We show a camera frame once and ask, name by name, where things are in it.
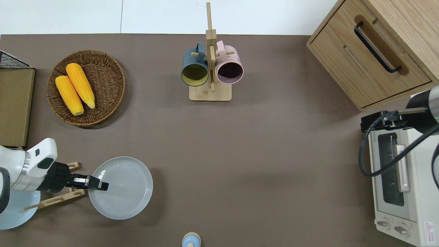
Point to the pink mug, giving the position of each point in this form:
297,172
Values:
237,62

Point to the brown table mat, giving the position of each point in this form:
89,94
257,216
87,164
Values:
274,154

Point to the round wicker basket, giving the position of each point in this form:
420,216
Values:
103,85

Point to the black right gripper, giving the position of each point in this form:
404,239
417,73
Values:
368,121

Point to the dark blue mug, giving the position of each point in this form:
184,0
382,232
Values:
190,61

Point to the yellow corn cob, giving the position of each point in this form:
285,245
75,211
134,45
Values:
80,84
68,94

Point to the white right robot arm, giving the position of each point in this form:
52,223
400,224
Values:
425,113

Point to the wooden mug tree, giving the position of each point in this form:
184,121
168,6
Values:
210,94

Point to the small blue dome bell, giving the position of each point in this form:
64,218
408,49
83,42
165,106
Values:
191,242

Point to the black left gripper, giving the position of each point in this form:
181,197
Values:
55,176

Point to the gray plate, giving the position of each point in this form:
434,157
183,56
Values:
127,192

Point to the light blue plate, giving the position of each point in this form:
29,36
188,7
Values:
17,216

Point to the white toaster oven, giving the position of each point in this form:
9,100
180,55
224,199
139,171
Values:
422,192

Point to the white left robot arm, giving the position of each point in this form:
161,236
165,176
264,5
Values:
17,164

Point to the toaster oven knob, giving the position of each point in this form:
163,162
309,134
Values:
402,230
383,223

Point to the wooden plate rack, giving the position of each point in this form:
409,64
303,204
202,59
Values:
58,199

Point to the wooden cabinet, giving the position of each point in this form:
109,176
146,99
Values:
343,68

